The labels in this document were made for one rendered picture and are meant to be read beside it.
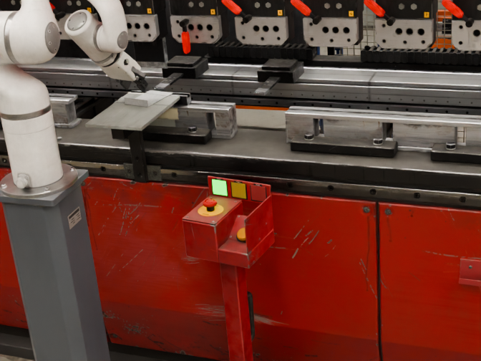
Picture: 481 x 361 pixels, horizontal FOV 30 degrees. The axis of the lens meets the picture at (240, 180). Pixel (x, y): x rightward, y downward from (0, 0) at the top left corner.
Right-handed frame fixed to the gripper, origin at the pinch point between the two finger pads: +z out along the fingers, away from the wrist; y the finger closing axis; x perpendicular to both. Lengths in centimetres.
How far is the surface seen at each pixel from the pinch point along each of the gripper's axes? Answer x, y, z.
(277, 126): -101, 83, 225
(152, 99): 0.2, -2.0, 8.2
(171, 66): -19.8, 8.1, 22.3
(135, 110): 7.2, -2.4, 2.6
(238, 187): 20.0, -37.3, 15.0
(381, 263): 24, -73, 44
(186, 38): -13.6, -15.7, -5.9
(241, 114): -108, 113, 231
